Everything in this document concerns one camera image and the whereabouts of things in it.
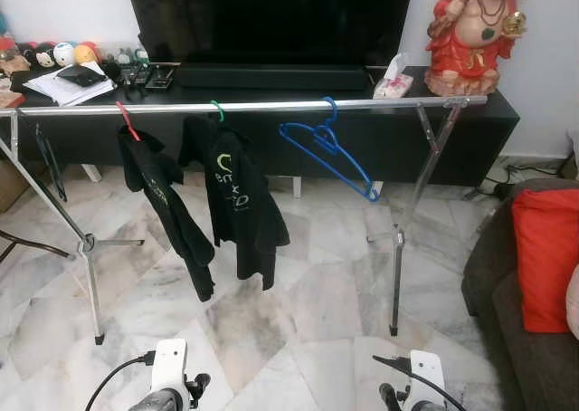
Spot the black shirt small logo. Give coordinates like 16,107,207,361
118,126,218,303

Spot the red plastic hanger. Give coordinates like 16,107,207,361
115,100,142,143

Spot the blue plastic hanger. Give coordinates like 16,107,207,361
278,96,382,203

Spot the dark grey fabric sofa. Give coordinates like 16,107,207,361
460,177,579,411

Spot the black shirt large logo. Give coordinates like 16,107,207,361
177,114,291,292

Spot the red cushion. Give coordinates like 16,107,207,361
511,187,579,334

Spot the black TV cabinet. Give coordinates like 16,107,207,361
0,63,522,200

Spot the brown cardboard box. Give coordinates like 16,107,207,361
0,158,28,215

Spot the silver metal clothes rack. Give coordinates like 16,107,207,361
0,93,489,346

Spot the pink white tissue pack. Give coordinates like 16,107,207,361
372,53,414,100

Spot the black soundbar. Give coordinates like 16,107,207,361
176,63,371,91

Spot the white paper stack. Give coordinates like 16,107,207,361
22,62,118,107

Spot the black wallet pouch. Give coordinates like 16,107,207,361
56,65,109,89

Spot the orange round plush toy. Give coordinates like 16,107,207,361
72,42,100,66

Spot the white round plush toy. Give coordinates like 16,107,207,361
52,42,77,68

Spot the black mouse plush toy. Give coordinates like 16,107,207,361
23,42,57,69

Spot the red robed figurine statue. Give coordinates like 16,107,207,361
424,0,531,98

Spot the black flat screen television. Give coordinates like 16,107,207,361
124,0,416,67

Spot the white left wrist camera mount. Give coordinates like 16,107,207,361
149,339,190,396

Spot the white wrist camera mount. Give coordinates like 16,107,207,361
149,339,190,396
403,349,448,410

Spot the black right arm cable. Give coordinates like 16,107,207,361
372,354,468,411

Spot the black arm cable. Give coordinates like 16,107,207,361
372,354,468,411
85,352,157,411

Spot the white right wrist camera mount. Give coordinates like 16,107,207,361
403,349,448,410

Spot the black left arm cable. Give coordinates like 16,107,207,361
85,352,157,411

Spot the black wire hanger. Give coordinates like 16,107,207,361
34,124,70,204

